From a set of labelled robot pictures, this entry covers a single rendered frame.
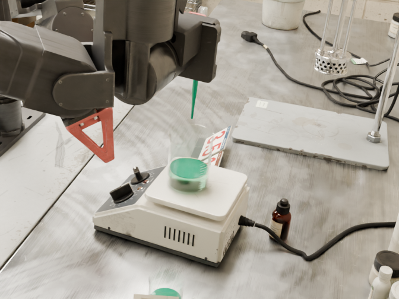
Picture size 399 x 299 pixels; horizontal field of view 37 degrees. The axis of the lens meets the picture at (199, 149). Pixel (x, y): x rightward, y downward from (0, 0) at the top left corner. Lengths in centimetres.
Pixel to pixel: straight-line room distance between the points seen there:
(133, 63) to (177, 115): 67
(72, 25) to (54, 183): 34
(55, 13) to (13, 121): 41
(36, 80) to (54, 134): 61
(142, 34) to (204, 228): 34
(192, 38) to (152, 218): 30
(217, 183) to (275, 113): 43
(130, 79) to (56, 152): 54
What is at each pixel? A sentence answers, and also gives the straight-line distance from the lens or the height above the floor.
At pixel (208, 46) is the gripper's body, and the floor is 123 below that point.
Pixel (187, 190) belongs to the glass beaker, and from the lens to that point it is 83.
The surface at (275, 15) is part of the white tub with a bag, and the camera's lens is 180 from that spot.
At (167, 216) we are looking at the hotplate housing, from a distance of 83.
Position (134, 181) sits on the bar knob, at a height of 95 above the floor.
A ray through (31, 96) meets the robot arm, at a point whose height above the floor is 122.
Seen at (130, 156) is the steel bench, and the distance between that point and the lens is 109.
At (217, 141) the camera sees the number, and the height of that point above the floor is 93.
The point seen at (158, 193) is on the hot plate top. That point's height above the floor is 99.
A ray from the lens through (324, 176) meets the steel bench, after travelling 110.
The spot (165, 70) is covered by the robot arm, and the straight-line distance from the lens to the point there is 60.
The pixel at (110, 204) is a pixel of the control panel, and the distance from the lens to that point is 89.
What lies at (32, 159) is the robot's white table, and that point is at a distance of 108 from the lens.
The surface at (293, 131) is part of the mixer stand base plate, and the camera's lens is 121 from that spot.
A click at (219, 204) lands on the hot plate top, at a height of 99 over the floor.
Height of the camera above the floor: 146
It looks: 30 degrees down
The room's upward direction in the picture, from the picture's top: 5 degrees clockwise
